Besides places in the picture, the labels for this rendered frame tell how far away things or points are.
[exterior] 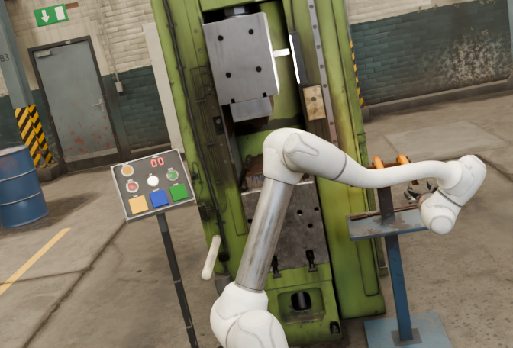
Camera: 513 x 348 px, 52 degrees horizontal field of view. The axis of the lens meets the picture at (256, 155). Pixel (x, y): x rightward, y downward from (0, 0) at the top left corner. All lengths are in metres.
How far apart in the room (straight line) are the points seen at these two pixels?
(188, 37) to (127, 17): 6.11
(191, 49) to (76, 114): 6.65
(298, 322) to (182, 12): 1.73
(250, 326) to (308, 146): 0.55
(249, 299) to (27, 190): 5.42
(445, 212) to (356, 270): 1.26
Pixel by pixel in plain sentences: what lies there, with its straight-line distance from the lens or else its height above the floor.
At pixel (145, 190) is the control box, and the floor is 1.06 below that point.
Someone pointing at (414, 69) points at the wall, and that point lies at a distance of 8.77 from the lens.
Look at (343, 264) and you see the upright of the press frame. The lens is 3.05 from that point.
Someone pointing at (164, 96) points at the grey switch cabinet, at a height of 1.01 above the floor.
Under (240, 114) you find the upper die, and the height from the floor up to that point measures 1.31.
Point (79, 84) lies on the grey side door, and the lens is 9.21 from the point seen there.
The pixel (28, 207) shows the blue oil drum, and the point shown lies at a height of 0.19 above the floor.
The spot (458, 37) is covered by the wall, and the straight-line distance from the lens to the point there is 8.91.
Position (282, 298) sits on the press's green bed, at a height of 0.28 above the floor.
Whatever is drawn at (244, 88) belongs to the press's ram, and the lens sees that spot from 2.62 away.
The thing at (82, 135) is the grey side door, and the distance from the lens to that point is 9.35.
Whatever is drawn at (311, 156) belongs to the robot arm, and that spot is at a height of 1.30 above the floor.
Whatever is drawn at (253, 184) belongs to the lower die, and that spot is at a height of 0.94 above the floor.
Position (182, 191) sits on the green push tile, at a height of 1.01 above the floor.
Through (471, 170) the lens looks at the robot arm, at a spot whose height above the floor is 1.10.
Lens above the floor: 1.69
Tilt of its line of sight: 13 degrees down
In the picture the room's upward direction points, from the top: 12 degrees counter-clockwise
